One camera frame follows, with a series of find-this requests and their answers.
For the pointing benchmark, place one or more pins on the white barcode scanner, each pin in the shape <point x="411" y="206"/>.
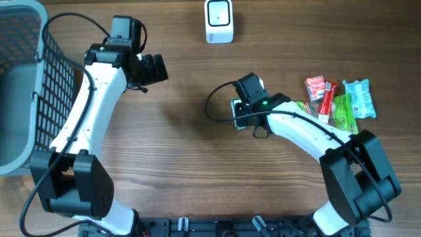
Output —
<point x="219" y="21"/>

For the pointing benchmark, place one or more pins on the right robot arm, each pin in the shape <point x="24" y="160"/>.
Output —
<point x="358" y="176"/>

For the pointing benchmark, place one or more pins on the dark green gum pack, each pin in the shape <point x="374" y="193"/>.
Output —
<point x="237" y="111"/>

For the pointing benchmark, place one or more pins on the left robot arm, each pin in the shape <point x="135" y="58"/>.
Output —
<point x="69" y="178"/>

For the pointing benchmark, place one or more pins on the red small box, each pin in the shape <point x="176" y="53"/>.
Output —
<point x="315" y="87"/>

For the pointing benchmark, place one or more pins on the red long stick packet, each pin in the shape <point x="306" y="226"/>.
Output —
<point x="326" y="105"/>

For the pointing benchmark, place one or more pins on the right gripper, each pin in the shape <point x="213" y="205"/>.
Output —
<point x="249" y="122"/>

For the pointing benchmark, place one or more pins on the teal white snack packet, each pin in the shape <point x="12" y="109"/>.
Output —
<point x="361" y="101"/>

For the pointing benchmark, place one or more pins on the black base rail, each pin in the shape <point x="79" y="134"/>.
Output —
<point x="294" y="226"/>

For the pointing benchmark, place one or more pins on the grey plastic shopping basket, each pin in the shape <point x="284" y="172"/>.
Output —
<point x="37" y="89"/>

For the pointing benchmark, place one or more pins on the green snack bag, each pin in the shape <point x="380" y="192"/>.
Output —
<point x="341" y="115"/>

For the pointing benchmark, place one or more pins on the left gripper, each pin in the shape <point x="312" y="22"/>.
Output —
<point x="153" y="75"/>

